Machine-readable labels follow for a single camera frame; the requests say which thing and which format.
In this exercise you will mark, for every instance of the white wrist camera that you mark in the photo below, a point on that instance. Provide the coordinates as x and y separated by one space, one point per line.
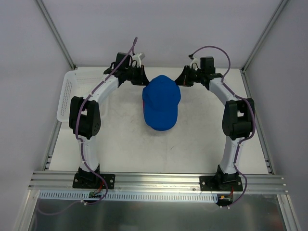
137 59
195 62

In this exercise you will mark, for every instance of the blue cap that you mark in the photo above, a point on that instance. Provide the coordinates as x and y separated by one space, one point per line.
162 97

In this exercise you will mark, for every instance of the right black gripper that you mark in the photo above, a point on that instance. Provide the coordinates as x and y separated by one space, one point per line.
186 77

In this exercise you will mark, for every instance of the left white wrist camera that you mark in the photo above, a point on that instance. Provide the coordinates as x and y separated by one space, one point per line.
137 59

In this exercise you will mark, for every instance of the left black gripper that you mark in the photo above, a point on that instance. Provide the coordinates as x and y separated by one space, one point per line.
138 75

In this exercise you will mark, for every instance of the white plastic basket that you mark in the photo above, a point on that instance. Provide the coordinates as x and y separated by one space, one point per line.
77 82

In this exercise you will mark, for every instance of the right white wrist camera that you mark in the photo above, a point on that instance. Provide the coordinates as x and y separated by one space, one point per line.
195 62

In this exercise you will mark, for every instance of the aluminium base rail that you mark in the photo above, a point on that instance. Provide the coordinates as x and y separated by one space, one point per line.
158 182

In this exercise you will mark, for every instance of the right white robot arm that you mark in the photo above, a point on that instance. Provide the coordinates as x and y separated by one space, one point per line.
238 122

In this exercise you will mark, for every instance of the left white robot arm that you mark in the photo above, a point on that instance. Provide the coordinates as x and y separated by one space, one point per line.
85 116

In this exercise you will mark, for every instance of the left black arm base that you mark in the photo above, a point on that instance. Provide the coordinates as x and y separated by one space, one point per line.
93 182

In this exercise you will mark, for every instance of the white slotted cable duct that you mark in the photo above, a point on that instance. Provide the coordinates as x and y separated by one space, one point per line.
130 196

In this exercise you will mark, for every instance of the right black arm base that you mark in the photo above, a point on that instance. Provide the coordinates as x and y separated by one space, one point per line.
210 183

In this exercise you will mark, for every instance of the right aluminium frame post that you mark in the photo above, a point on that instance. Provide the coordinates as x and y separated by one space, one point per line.
269 26

